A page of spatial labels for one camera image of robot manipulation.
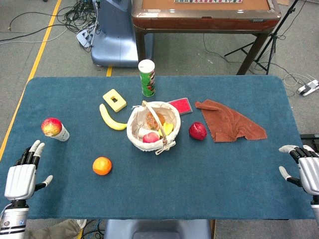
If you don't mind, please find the red yellow apple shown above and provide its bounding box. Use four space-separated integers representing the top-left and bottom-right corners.
41 117 63 137

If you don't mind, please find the yellow toy lemon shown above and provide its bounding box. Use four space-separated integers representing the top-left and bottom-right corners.
158 121 174 137

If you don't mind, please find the row of mahjong tiles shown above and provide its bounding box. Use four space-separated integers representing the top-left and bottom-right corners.
173 0 243 4

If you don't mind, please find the brown cloth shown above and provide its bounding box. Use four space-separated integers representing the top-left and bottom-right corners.
194 99 268 143

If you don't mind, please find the pink toy peach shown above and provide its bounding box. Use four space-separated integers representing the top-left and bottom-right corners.
142 132 160 144

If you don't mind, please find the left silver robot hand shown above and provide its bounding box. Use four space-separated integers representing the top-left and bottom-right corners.
4 139 53 201

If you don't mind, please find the white power strip with plugs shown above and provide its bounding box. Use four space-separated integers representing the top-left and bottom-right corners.
76 27 95 48

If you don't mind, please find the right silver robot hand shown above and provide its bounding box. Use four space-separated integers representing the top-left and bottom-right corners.
278 144 319 196

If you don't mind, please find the blue table mat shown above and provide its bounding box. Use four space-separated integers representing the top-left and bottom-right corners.
0 75 316 221

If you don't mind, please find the white paper cup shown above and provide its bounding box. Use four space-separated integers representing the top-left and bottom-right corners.
51 123 70 142

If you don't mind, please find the green chips can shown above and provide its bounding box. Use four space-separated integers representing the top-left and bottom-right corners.
138 59 157 97

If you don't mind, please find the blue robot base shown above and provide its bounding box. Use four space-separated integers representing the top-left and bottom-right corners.
90 0 154 68

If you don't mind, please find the dark red apple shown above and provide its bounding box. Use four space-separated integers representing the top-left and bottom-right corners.
188 121 208 141

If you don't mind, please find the brown mahjong table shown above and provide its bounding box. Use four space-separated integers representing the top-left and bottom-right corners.
131 0 282 76

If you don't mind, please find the orange fruit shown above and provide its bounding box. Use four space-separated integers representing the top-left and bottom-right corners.
92 156 113 176

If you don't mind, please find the yellow block with square hole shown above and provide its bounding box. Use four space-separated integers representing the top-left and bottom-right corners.
102 88 128 113

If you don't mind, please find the white cloth basket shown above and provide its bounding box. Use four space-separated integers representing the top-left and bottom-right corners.
126 100 181 156

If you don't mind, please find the black floor cable bundle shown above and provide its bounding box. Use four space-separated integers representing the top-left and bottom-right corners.
56 0 102 53

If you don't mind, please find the black tripod stand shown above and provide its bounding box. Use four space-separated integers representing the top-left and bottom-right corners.
224 0 300 76

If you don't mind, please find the blue grey robot chassis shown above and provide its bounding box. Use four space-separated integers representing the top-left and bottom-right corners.
104 219 212 239

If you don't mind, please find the yellow banana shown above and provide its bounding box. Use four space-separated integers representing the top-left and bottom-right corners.
99 103 128 131

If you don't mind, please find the red card box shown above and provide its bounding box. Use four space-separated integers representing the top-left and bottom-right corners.
167 97 193 116

